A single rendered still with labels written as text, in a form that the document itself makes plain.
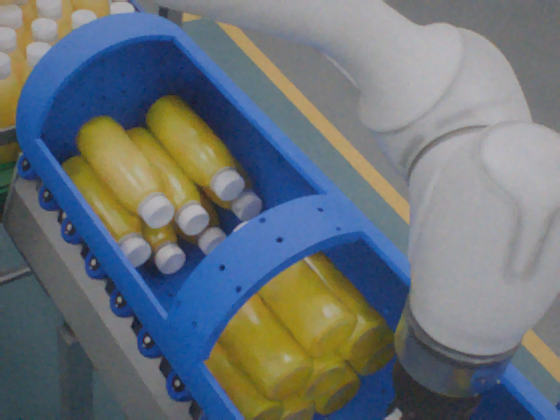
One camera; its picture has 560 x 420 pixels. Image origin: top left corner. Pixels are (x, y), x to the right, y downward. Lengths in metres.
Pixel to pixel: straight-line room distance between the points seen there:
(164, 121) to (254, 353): 0.40
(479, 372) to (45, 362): 1.76
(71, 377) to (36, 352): 0.71
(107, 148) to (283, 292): 0.34
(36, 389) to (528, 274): 1.81
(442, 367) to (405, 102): 0.20
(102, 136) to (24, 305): 1.32
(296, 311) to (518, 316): 0.38
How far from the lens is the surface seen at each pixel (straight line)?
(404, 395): 0.73
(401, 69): 0.67
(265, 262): 0.90
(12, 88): 1.41
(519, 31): 3.97
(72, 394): 1.70
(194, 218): 1.16
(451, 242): 0.59
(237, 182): 1.16
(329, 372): 1.03
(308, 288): 0.96
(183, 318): 0.95
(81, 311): 1.30
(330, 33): 0.63
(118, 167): 1.15
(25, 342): 2.38
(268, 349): 0.96
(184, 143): 1.19
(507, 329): 0.63
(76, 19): 1.49
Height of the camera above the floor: 1.87
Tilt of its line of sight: 43 degrees down
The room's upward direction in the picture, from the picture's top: 11 degrees clockwise
